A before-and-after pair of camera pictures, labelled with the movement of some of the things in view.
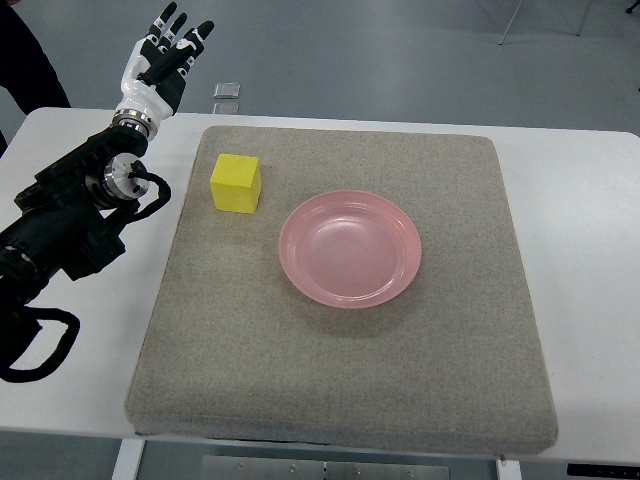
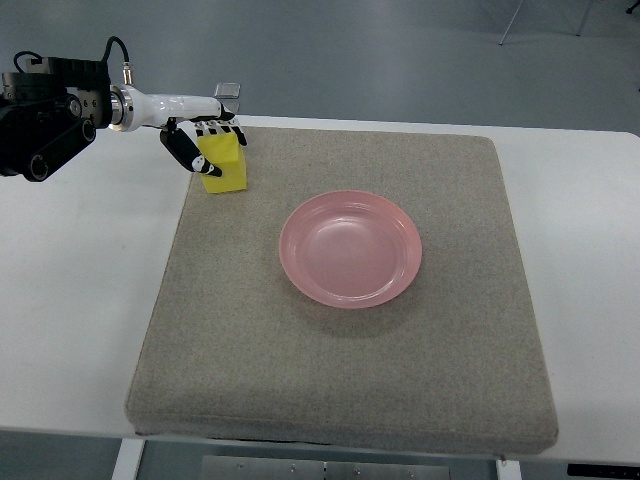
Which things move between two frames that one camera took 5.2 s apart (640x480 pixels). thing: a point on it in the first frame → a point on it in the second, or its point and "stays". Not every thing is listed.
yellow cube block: (236, 183) → (225, 152)
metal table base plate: (249, 468) stays
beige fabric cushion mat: (345, 288) stays
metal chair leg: (514, 14) stays
